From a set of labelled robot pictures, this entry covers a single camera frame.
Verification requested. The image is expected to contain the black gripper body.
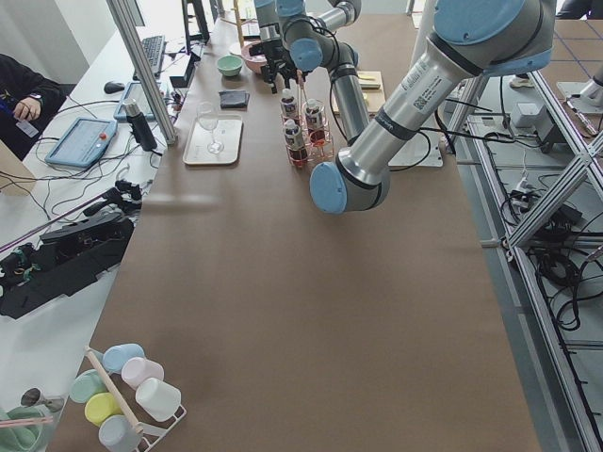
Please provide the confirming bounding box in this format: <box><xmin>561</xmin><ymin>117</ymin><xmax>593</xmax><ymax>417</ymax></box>
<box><xmin>261</xmin><ymin>40</ymin><xmax>298</xmax><ymax>94</ymax></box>

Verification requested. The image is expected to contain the tea bottle white cap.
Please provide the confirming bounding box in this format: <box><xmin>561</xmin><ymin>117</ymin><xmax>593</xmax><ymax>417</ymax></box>
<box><xmin>280</xmin><ymin>88</ymin><xmax>299</xmax><ymax>123</ymax></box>

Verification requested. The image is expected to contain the copper wire bottle basket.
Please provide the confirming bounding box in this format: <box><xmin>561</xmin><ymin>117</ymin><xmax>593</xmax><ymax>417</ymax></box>
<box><xmin>280</xmin><ymin>75</ymin><xmax>334</xmax><ymax>170</ymax></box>

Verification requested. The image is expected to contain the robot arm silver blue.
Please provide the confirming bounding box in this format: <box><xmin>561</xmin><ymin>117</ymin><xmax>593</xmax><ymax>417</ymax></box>
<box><xmin>254</xmin><ymin>0</ymin><xmax>556</xmax><ymax>214</ymax></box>
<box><xmin>253</xmin><ymin>0</ymin><xmax>282</xmax><ymax>45</ymax></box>

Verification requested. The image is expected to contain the tea bottle middle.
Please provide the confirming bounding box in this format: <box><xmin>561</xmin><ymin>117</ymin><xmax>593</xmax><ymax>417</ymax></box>
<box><xmin>304</xmin><ymin>99</ymin><xmax>325</xmax><ymax>143</ymax></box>

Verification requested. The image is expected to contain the tea bottle front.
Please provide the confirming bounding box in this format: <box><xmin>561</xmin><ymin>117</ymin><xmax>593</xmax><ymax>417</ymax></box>
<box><xmin>284</xmin><ymin>119</ymin><xmax>308</xmax><ymax>168</ymax></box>

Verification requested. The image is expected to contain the pink bowl with ice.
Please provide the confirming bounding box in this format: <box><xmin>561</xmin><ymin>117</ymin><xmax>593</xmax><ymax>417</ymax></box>
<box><xmin>241</xmin><ymin>41</ymin><xmax>268</xmax><ymax>75</ymax></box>

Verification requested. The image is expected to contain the green bowl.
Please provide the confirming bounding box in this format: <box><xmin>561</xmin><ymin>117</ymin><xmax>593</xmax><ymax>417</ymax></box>
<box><xmin>216</xmin><ymin>55</ymin><xmax>243</xmax><ymax>77</ymax></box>

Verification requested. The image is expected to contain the dark grey folded cloth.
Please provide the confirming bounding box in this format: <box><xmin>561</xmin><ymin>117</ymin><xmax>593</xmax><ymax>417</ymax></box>
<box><xmin>220</xmin><ymin>89</ymin><xmax>250</xmax><ymax>109</ymax></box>

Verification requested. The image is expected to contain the clear wine glass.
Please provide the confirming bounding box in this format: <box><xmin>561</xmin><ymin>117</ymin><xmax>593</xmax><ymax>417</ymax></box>
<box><xmin>197</xmin><ymin>102</ymin><xmax>223</xmax><ymax>154</ymax></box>

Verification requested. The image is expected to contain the wooden cutting board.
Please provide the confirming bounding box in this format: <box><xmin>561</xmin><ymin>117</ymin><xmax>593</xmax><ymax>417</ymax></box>
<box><xmin>332</xmin><ymin>71</ymin><xmax>385</xmax><ymax>116</ymax></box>

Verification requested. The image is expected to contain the white rabbit tray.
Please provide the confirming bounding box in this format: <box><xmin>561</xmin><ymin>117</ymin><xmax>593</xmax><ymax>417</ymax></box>
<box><xmin>182</xmin><ymin>114</ymin><xmax>244</xmax><ymax>167</ymax></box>

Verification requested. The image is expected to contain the black keyboard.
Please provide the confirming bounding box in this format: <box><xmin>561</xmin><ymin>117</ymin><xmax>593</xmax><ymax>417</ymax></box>
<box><xmin>140</xmin><ymin>35</ymin><xmax>166</xmax><ymax>78</ymax></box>

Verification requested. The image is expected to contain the blue teach pendant far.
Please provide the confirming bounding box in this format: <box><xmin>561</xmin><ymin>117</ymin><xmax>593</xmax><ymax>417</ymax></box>
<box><xmin>113</xmin><ymin>81</ymin><xmax>155</xmax><ymax>122</ymax></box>

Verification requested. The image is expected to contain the blue teach pendant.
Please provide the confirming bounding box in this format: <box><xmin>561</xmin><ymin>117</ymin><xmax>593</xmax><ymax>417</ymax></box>
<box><xmin>113</xmin><ymin>81</ymin><xmax>155</xmax><ymax>122</ymax></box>
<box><xmin>44</xmin><ymin>118</ymin><xmax>118</xmax><ymax>169</ymax></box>

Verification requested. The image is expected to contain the black thermos bottle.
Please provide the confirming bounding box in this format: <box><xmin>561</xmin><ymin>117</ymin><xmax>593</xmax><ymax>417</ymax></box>
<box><xmin>125</xmin><ymin>100</ymin><xmax>157</xmax><ymax>152</ymax></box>

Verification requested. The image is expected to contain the black computer mouse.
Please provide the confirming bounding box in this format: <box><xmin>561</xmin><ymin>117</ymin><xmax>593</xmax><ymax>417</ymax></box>
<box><xmin>104</xmin><ymin>81</ymin><xmax>125</xmax><ymax>94</ymax></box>

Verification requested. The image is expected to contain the blue teach pendant near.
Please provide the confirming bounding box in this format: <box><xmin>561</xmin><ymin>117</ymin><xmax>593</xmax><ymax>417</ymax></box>
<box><xmin>44</xmin><ymin>118</ymin><xmax>118</xmax><ymax>169</ymax></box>

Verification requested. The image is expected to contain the black equipment case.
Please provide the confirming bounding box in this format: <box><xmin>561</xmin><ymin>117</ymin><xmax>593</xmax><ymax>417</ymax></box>
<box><xmin>1</xmin><ymin>213</ymin><xmax>134</xmax><ymax>319</ymax></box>

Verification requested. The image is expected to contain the light blue cup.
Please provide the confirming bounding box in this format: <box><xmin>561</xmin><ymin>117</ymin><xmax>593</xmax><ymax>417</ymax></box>
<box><xmin>102</xmin><ymin>343</ymin><xmax>145</xmax><ymax>374</ymax></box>

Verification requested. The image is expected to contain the pink cup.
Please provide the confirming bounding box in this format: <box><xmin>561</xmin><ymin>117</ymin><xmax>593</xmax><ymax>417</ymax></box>
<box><xmin>121</xmin><ymin>357</ymin><xmax>165</xmax><ymax>389</ymax></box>

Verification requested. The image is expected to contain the white cup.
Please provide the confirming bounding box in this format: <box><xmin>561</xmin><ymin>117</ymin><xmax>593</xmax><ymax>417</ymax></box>
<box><xmin>135</xmin><ymin>378</ymin><xmax>182</xmax><ymax>422</ymax></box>

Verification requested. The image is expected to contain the green cup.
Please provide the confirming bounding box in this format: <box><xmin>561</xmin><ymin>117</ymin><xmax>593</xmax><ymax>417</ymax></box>
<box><xmin>69</xmin><ymin>369</ymin><xmax>106</xmax><ymax>404</ymax></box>

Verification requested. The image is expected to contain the yellow cup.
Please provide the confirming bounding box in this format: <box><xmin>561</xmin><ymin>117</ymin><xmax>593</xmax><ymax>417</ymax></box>
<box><xmin>84</xmin><ymin>392</ymin><xmax>122</xmax><ymax>427</ymax></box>

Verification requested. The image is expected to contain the grey cup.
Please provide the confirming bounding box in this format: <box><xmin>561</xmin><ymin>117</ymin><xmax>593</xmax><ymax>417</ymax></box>
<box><xmin>98</xmin><ymin>414</ymin><xmax>141</xmax><ymax>452</ymax></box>

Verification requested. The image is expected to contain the metal jigger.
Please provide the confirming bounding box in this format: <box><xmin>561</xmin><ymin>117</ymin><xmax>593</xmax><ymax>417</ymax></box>
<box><xmin>20</xmin><ymin>387</ymin><xmax>65</xmax><ymax>413</ymax></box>

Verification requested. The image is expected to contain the aluminium frame post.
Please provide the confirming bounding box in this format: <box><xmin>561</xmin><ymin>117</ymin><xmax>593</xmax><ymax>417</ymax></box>
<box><xmin>106</xmin><ymin>0</ymin><xmax>177</xmax><ymax>145</ymax></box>

